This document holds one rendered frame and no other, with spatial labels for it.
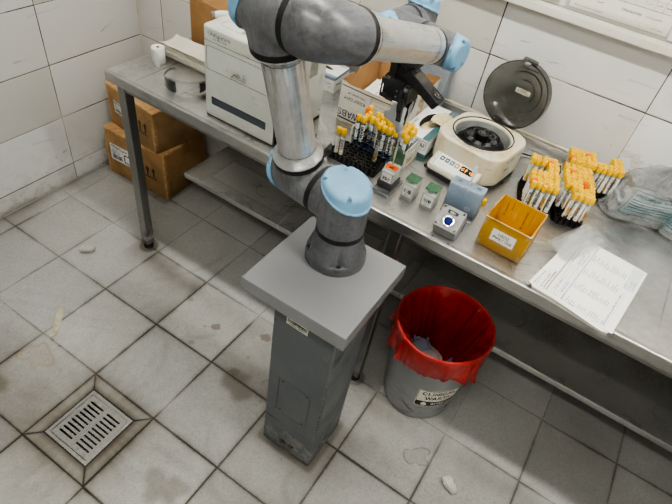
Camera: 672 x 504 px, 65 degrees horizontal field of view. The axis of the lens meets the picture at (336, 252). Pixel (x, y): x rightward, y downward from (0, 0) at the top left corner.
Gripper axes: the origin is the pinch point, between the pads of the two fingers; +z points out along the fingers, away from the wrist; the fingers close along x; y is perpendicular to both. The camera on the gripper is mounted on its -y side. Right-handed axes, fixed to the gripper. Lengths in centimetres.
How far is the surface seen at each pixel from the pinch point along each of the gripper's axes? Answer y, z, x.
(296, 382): -7, 62, 48
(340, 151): 18.3, 17.1, -1.3
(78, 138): 170, 87, -7
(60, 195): 163, 108, 13
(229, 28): 58, -9, 5
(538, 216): -42.6, 12.3, -9.1
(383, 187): -0.1, 19.0, 2.4
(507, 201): -33.2, 12.5, -9.4
